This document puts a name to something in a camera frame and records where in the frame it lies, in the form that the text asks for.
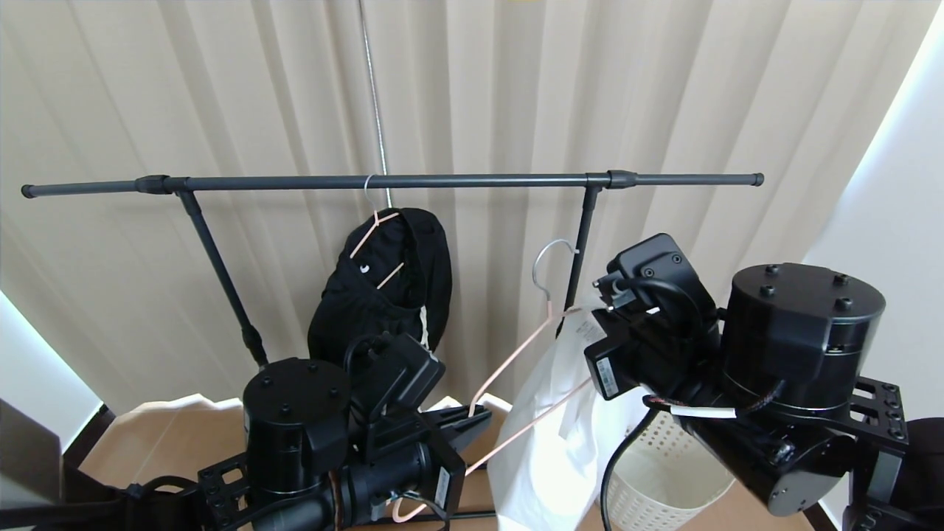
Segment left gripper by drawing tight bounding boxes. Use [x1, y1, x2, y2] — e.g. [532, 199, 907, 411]
[332, 426, 467, 531]

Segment black clothes rack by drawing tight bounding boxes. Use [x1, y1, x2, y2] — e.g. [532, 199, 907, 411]
[21, 171, 765, 531]

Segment pink clothes hanger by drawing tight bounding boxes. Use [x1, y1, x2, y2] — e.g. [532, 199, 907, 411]
[350, 176, 405, 290]
[391, 240, 594, 524]

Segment beige curtain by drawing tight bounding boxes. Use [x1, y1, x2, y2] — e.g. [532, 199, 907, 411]
[0, 0, 944, 414]

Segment white garment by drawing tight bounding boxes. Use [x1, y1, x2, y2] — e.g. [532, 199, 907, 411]
[487, 295, 650, 531]

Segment black shorts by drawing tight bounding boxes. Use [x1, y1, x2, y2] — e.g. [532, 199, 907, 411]
[307, 207, 453, 369]

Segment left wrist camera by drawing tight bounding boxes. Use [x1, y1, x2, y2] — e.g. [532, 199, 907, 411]
[343, 333, 447, 443]

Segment white laundry basket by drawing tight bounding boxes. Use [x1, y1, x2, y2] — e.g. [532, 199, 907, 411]
[605, 409, 735, 531]

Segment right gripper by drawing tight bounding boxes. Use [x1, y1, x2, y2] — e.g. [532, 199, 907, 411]
[585, 323, 858, 515]

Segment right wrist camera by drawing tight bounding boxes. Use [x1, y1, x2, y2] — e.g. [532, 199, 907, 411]
[594, 234, 720, 336]

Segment silver curtain wand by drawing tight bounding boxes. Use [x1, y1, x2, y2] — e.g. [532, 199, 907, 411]
[359, 0, 394, 211]

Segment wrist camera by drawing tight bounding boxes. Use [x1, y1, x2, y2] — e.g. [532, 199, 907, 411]
[594, 234, 720, 336]
[343, 333, 447, 443]

